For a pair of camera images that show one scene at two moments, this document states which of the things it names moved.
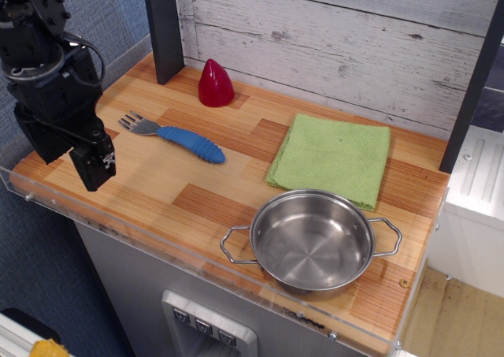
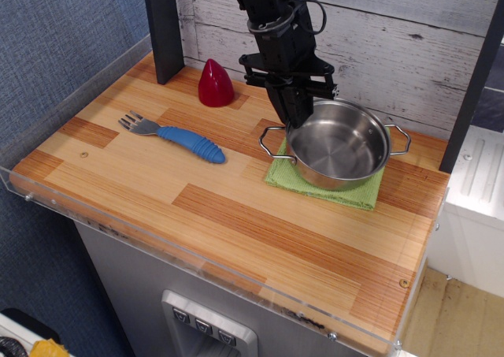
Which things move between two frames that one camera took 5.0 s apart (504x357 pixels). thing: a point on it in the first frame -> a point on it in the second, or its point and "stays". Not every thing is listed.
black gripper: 60,112 -> 287,54
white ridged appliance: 468,246 stays
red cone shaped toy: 215,85 stays
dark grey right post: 492,45 stays
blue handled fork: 142,126 stays
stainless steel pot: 316,243 -> 345,146
